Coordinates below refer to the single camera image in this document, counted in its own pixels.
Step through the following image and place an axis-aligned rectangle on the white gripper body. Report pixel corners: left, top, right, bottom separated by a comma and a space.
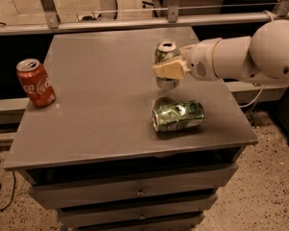
181, 38, 222, 81

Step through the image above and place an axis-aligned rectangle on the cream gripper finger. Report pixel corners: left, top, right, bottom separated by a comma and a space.
152, 60, 191, 80

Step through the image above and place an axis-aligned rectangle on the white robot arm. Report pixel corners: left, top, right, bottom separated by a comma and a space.
152, 19, 289, 85

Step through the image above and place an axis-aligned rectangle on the crushed green soda can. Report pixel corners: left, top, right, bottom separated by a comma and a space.
152, 100, 205, 132

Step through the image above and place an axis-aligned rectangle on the red coca-cola can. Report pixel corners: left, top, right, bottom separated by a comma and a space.
16, 59, 56, 107

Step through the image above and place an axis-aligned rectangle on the grey drawer cabinet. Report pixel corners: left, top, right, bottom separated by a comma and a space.
3, 26, 260, 231

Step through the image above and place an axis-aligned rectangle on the middle grey drawer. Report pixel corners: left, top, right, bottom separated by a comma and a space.
56, 192, 219, 228

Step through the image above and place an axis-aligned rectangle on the grey drawer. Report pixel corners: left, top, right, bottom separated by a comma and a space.
56, 192, 219, 228
29, 163, 238, 209
70, 211, 206, 231

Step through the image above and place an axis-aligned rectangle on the upper grey drawer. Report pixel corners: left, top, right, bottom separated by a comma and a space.
29, 163, 238, 209

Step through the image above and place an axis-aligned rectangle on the lower grey drawer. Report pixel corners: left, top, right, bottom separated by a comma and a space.
70, 211, 206, 231

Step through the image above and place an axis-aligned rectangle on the white cable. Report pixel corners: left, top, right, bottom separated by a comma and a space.
239, 83, 266, 110

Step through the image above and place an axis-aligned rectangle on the grey metal rail frame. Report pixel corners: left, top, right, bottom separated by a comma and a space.
0, 0, 289, 36

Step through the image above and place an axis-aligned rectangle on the black floor cable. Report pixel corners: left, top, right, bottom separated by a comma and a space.
0, 141, 17, 212

